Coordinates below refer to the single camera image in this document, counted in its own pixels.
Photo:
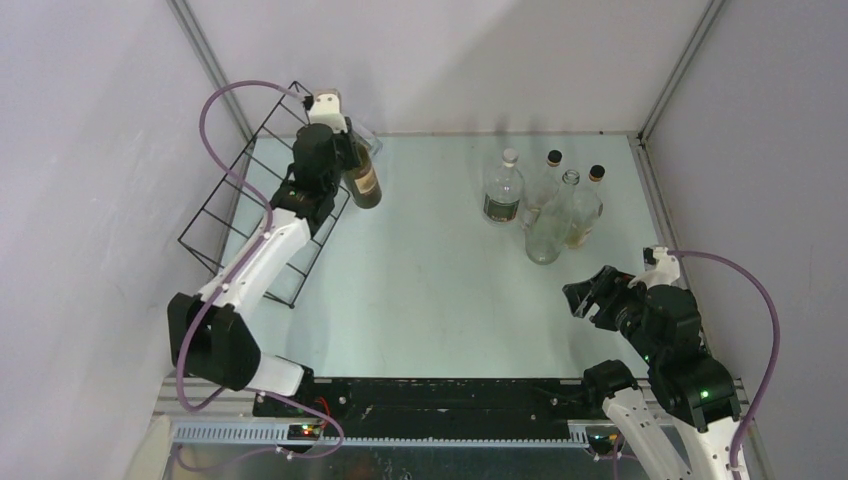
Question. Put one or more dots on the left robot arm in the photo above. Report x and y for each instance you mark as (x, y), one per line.
(210, 331)

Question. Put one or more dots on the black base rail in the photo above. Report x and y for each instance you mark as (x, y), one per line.
(530, 408)

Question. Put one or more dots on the black wire wine rack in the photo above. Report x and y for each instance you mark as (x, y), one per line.
(231, 213)

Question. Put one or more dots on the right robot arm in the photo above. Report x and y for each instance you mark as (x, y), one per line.
(699, 395)

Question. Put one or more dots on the clear bottle dark green label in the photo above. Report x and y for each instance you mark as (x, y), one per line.
(367, 138)

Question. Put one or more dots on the white toothed cable duct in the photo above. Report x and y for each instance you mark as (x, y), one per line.
(270, 433)

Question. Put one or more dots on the green wine bottle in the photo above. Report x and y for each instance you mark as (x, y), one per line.
(362, 181)

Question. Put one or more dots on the clear bottle copper cap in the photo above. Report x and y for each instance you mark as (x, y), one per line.
(541, 189)

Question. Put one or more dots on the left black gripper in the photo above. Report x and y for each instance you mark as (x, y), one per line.
(348, 140)

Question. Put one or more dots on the tall clear bottle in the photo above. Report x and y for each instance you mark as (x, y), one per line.
(544, 239)

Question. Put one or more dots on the clear bottle black cap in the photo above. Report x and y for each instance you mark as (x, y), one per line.
(587, 208)

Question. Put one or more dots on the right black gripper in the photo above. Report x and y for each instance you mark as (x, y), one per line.
(581, 294)

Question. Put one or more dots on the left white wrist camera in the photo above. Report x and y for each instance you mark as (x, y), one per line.
(324, 107)

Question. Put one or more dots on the clear bottle white cap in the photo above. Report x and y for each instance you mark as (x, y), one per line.
(503, 188)

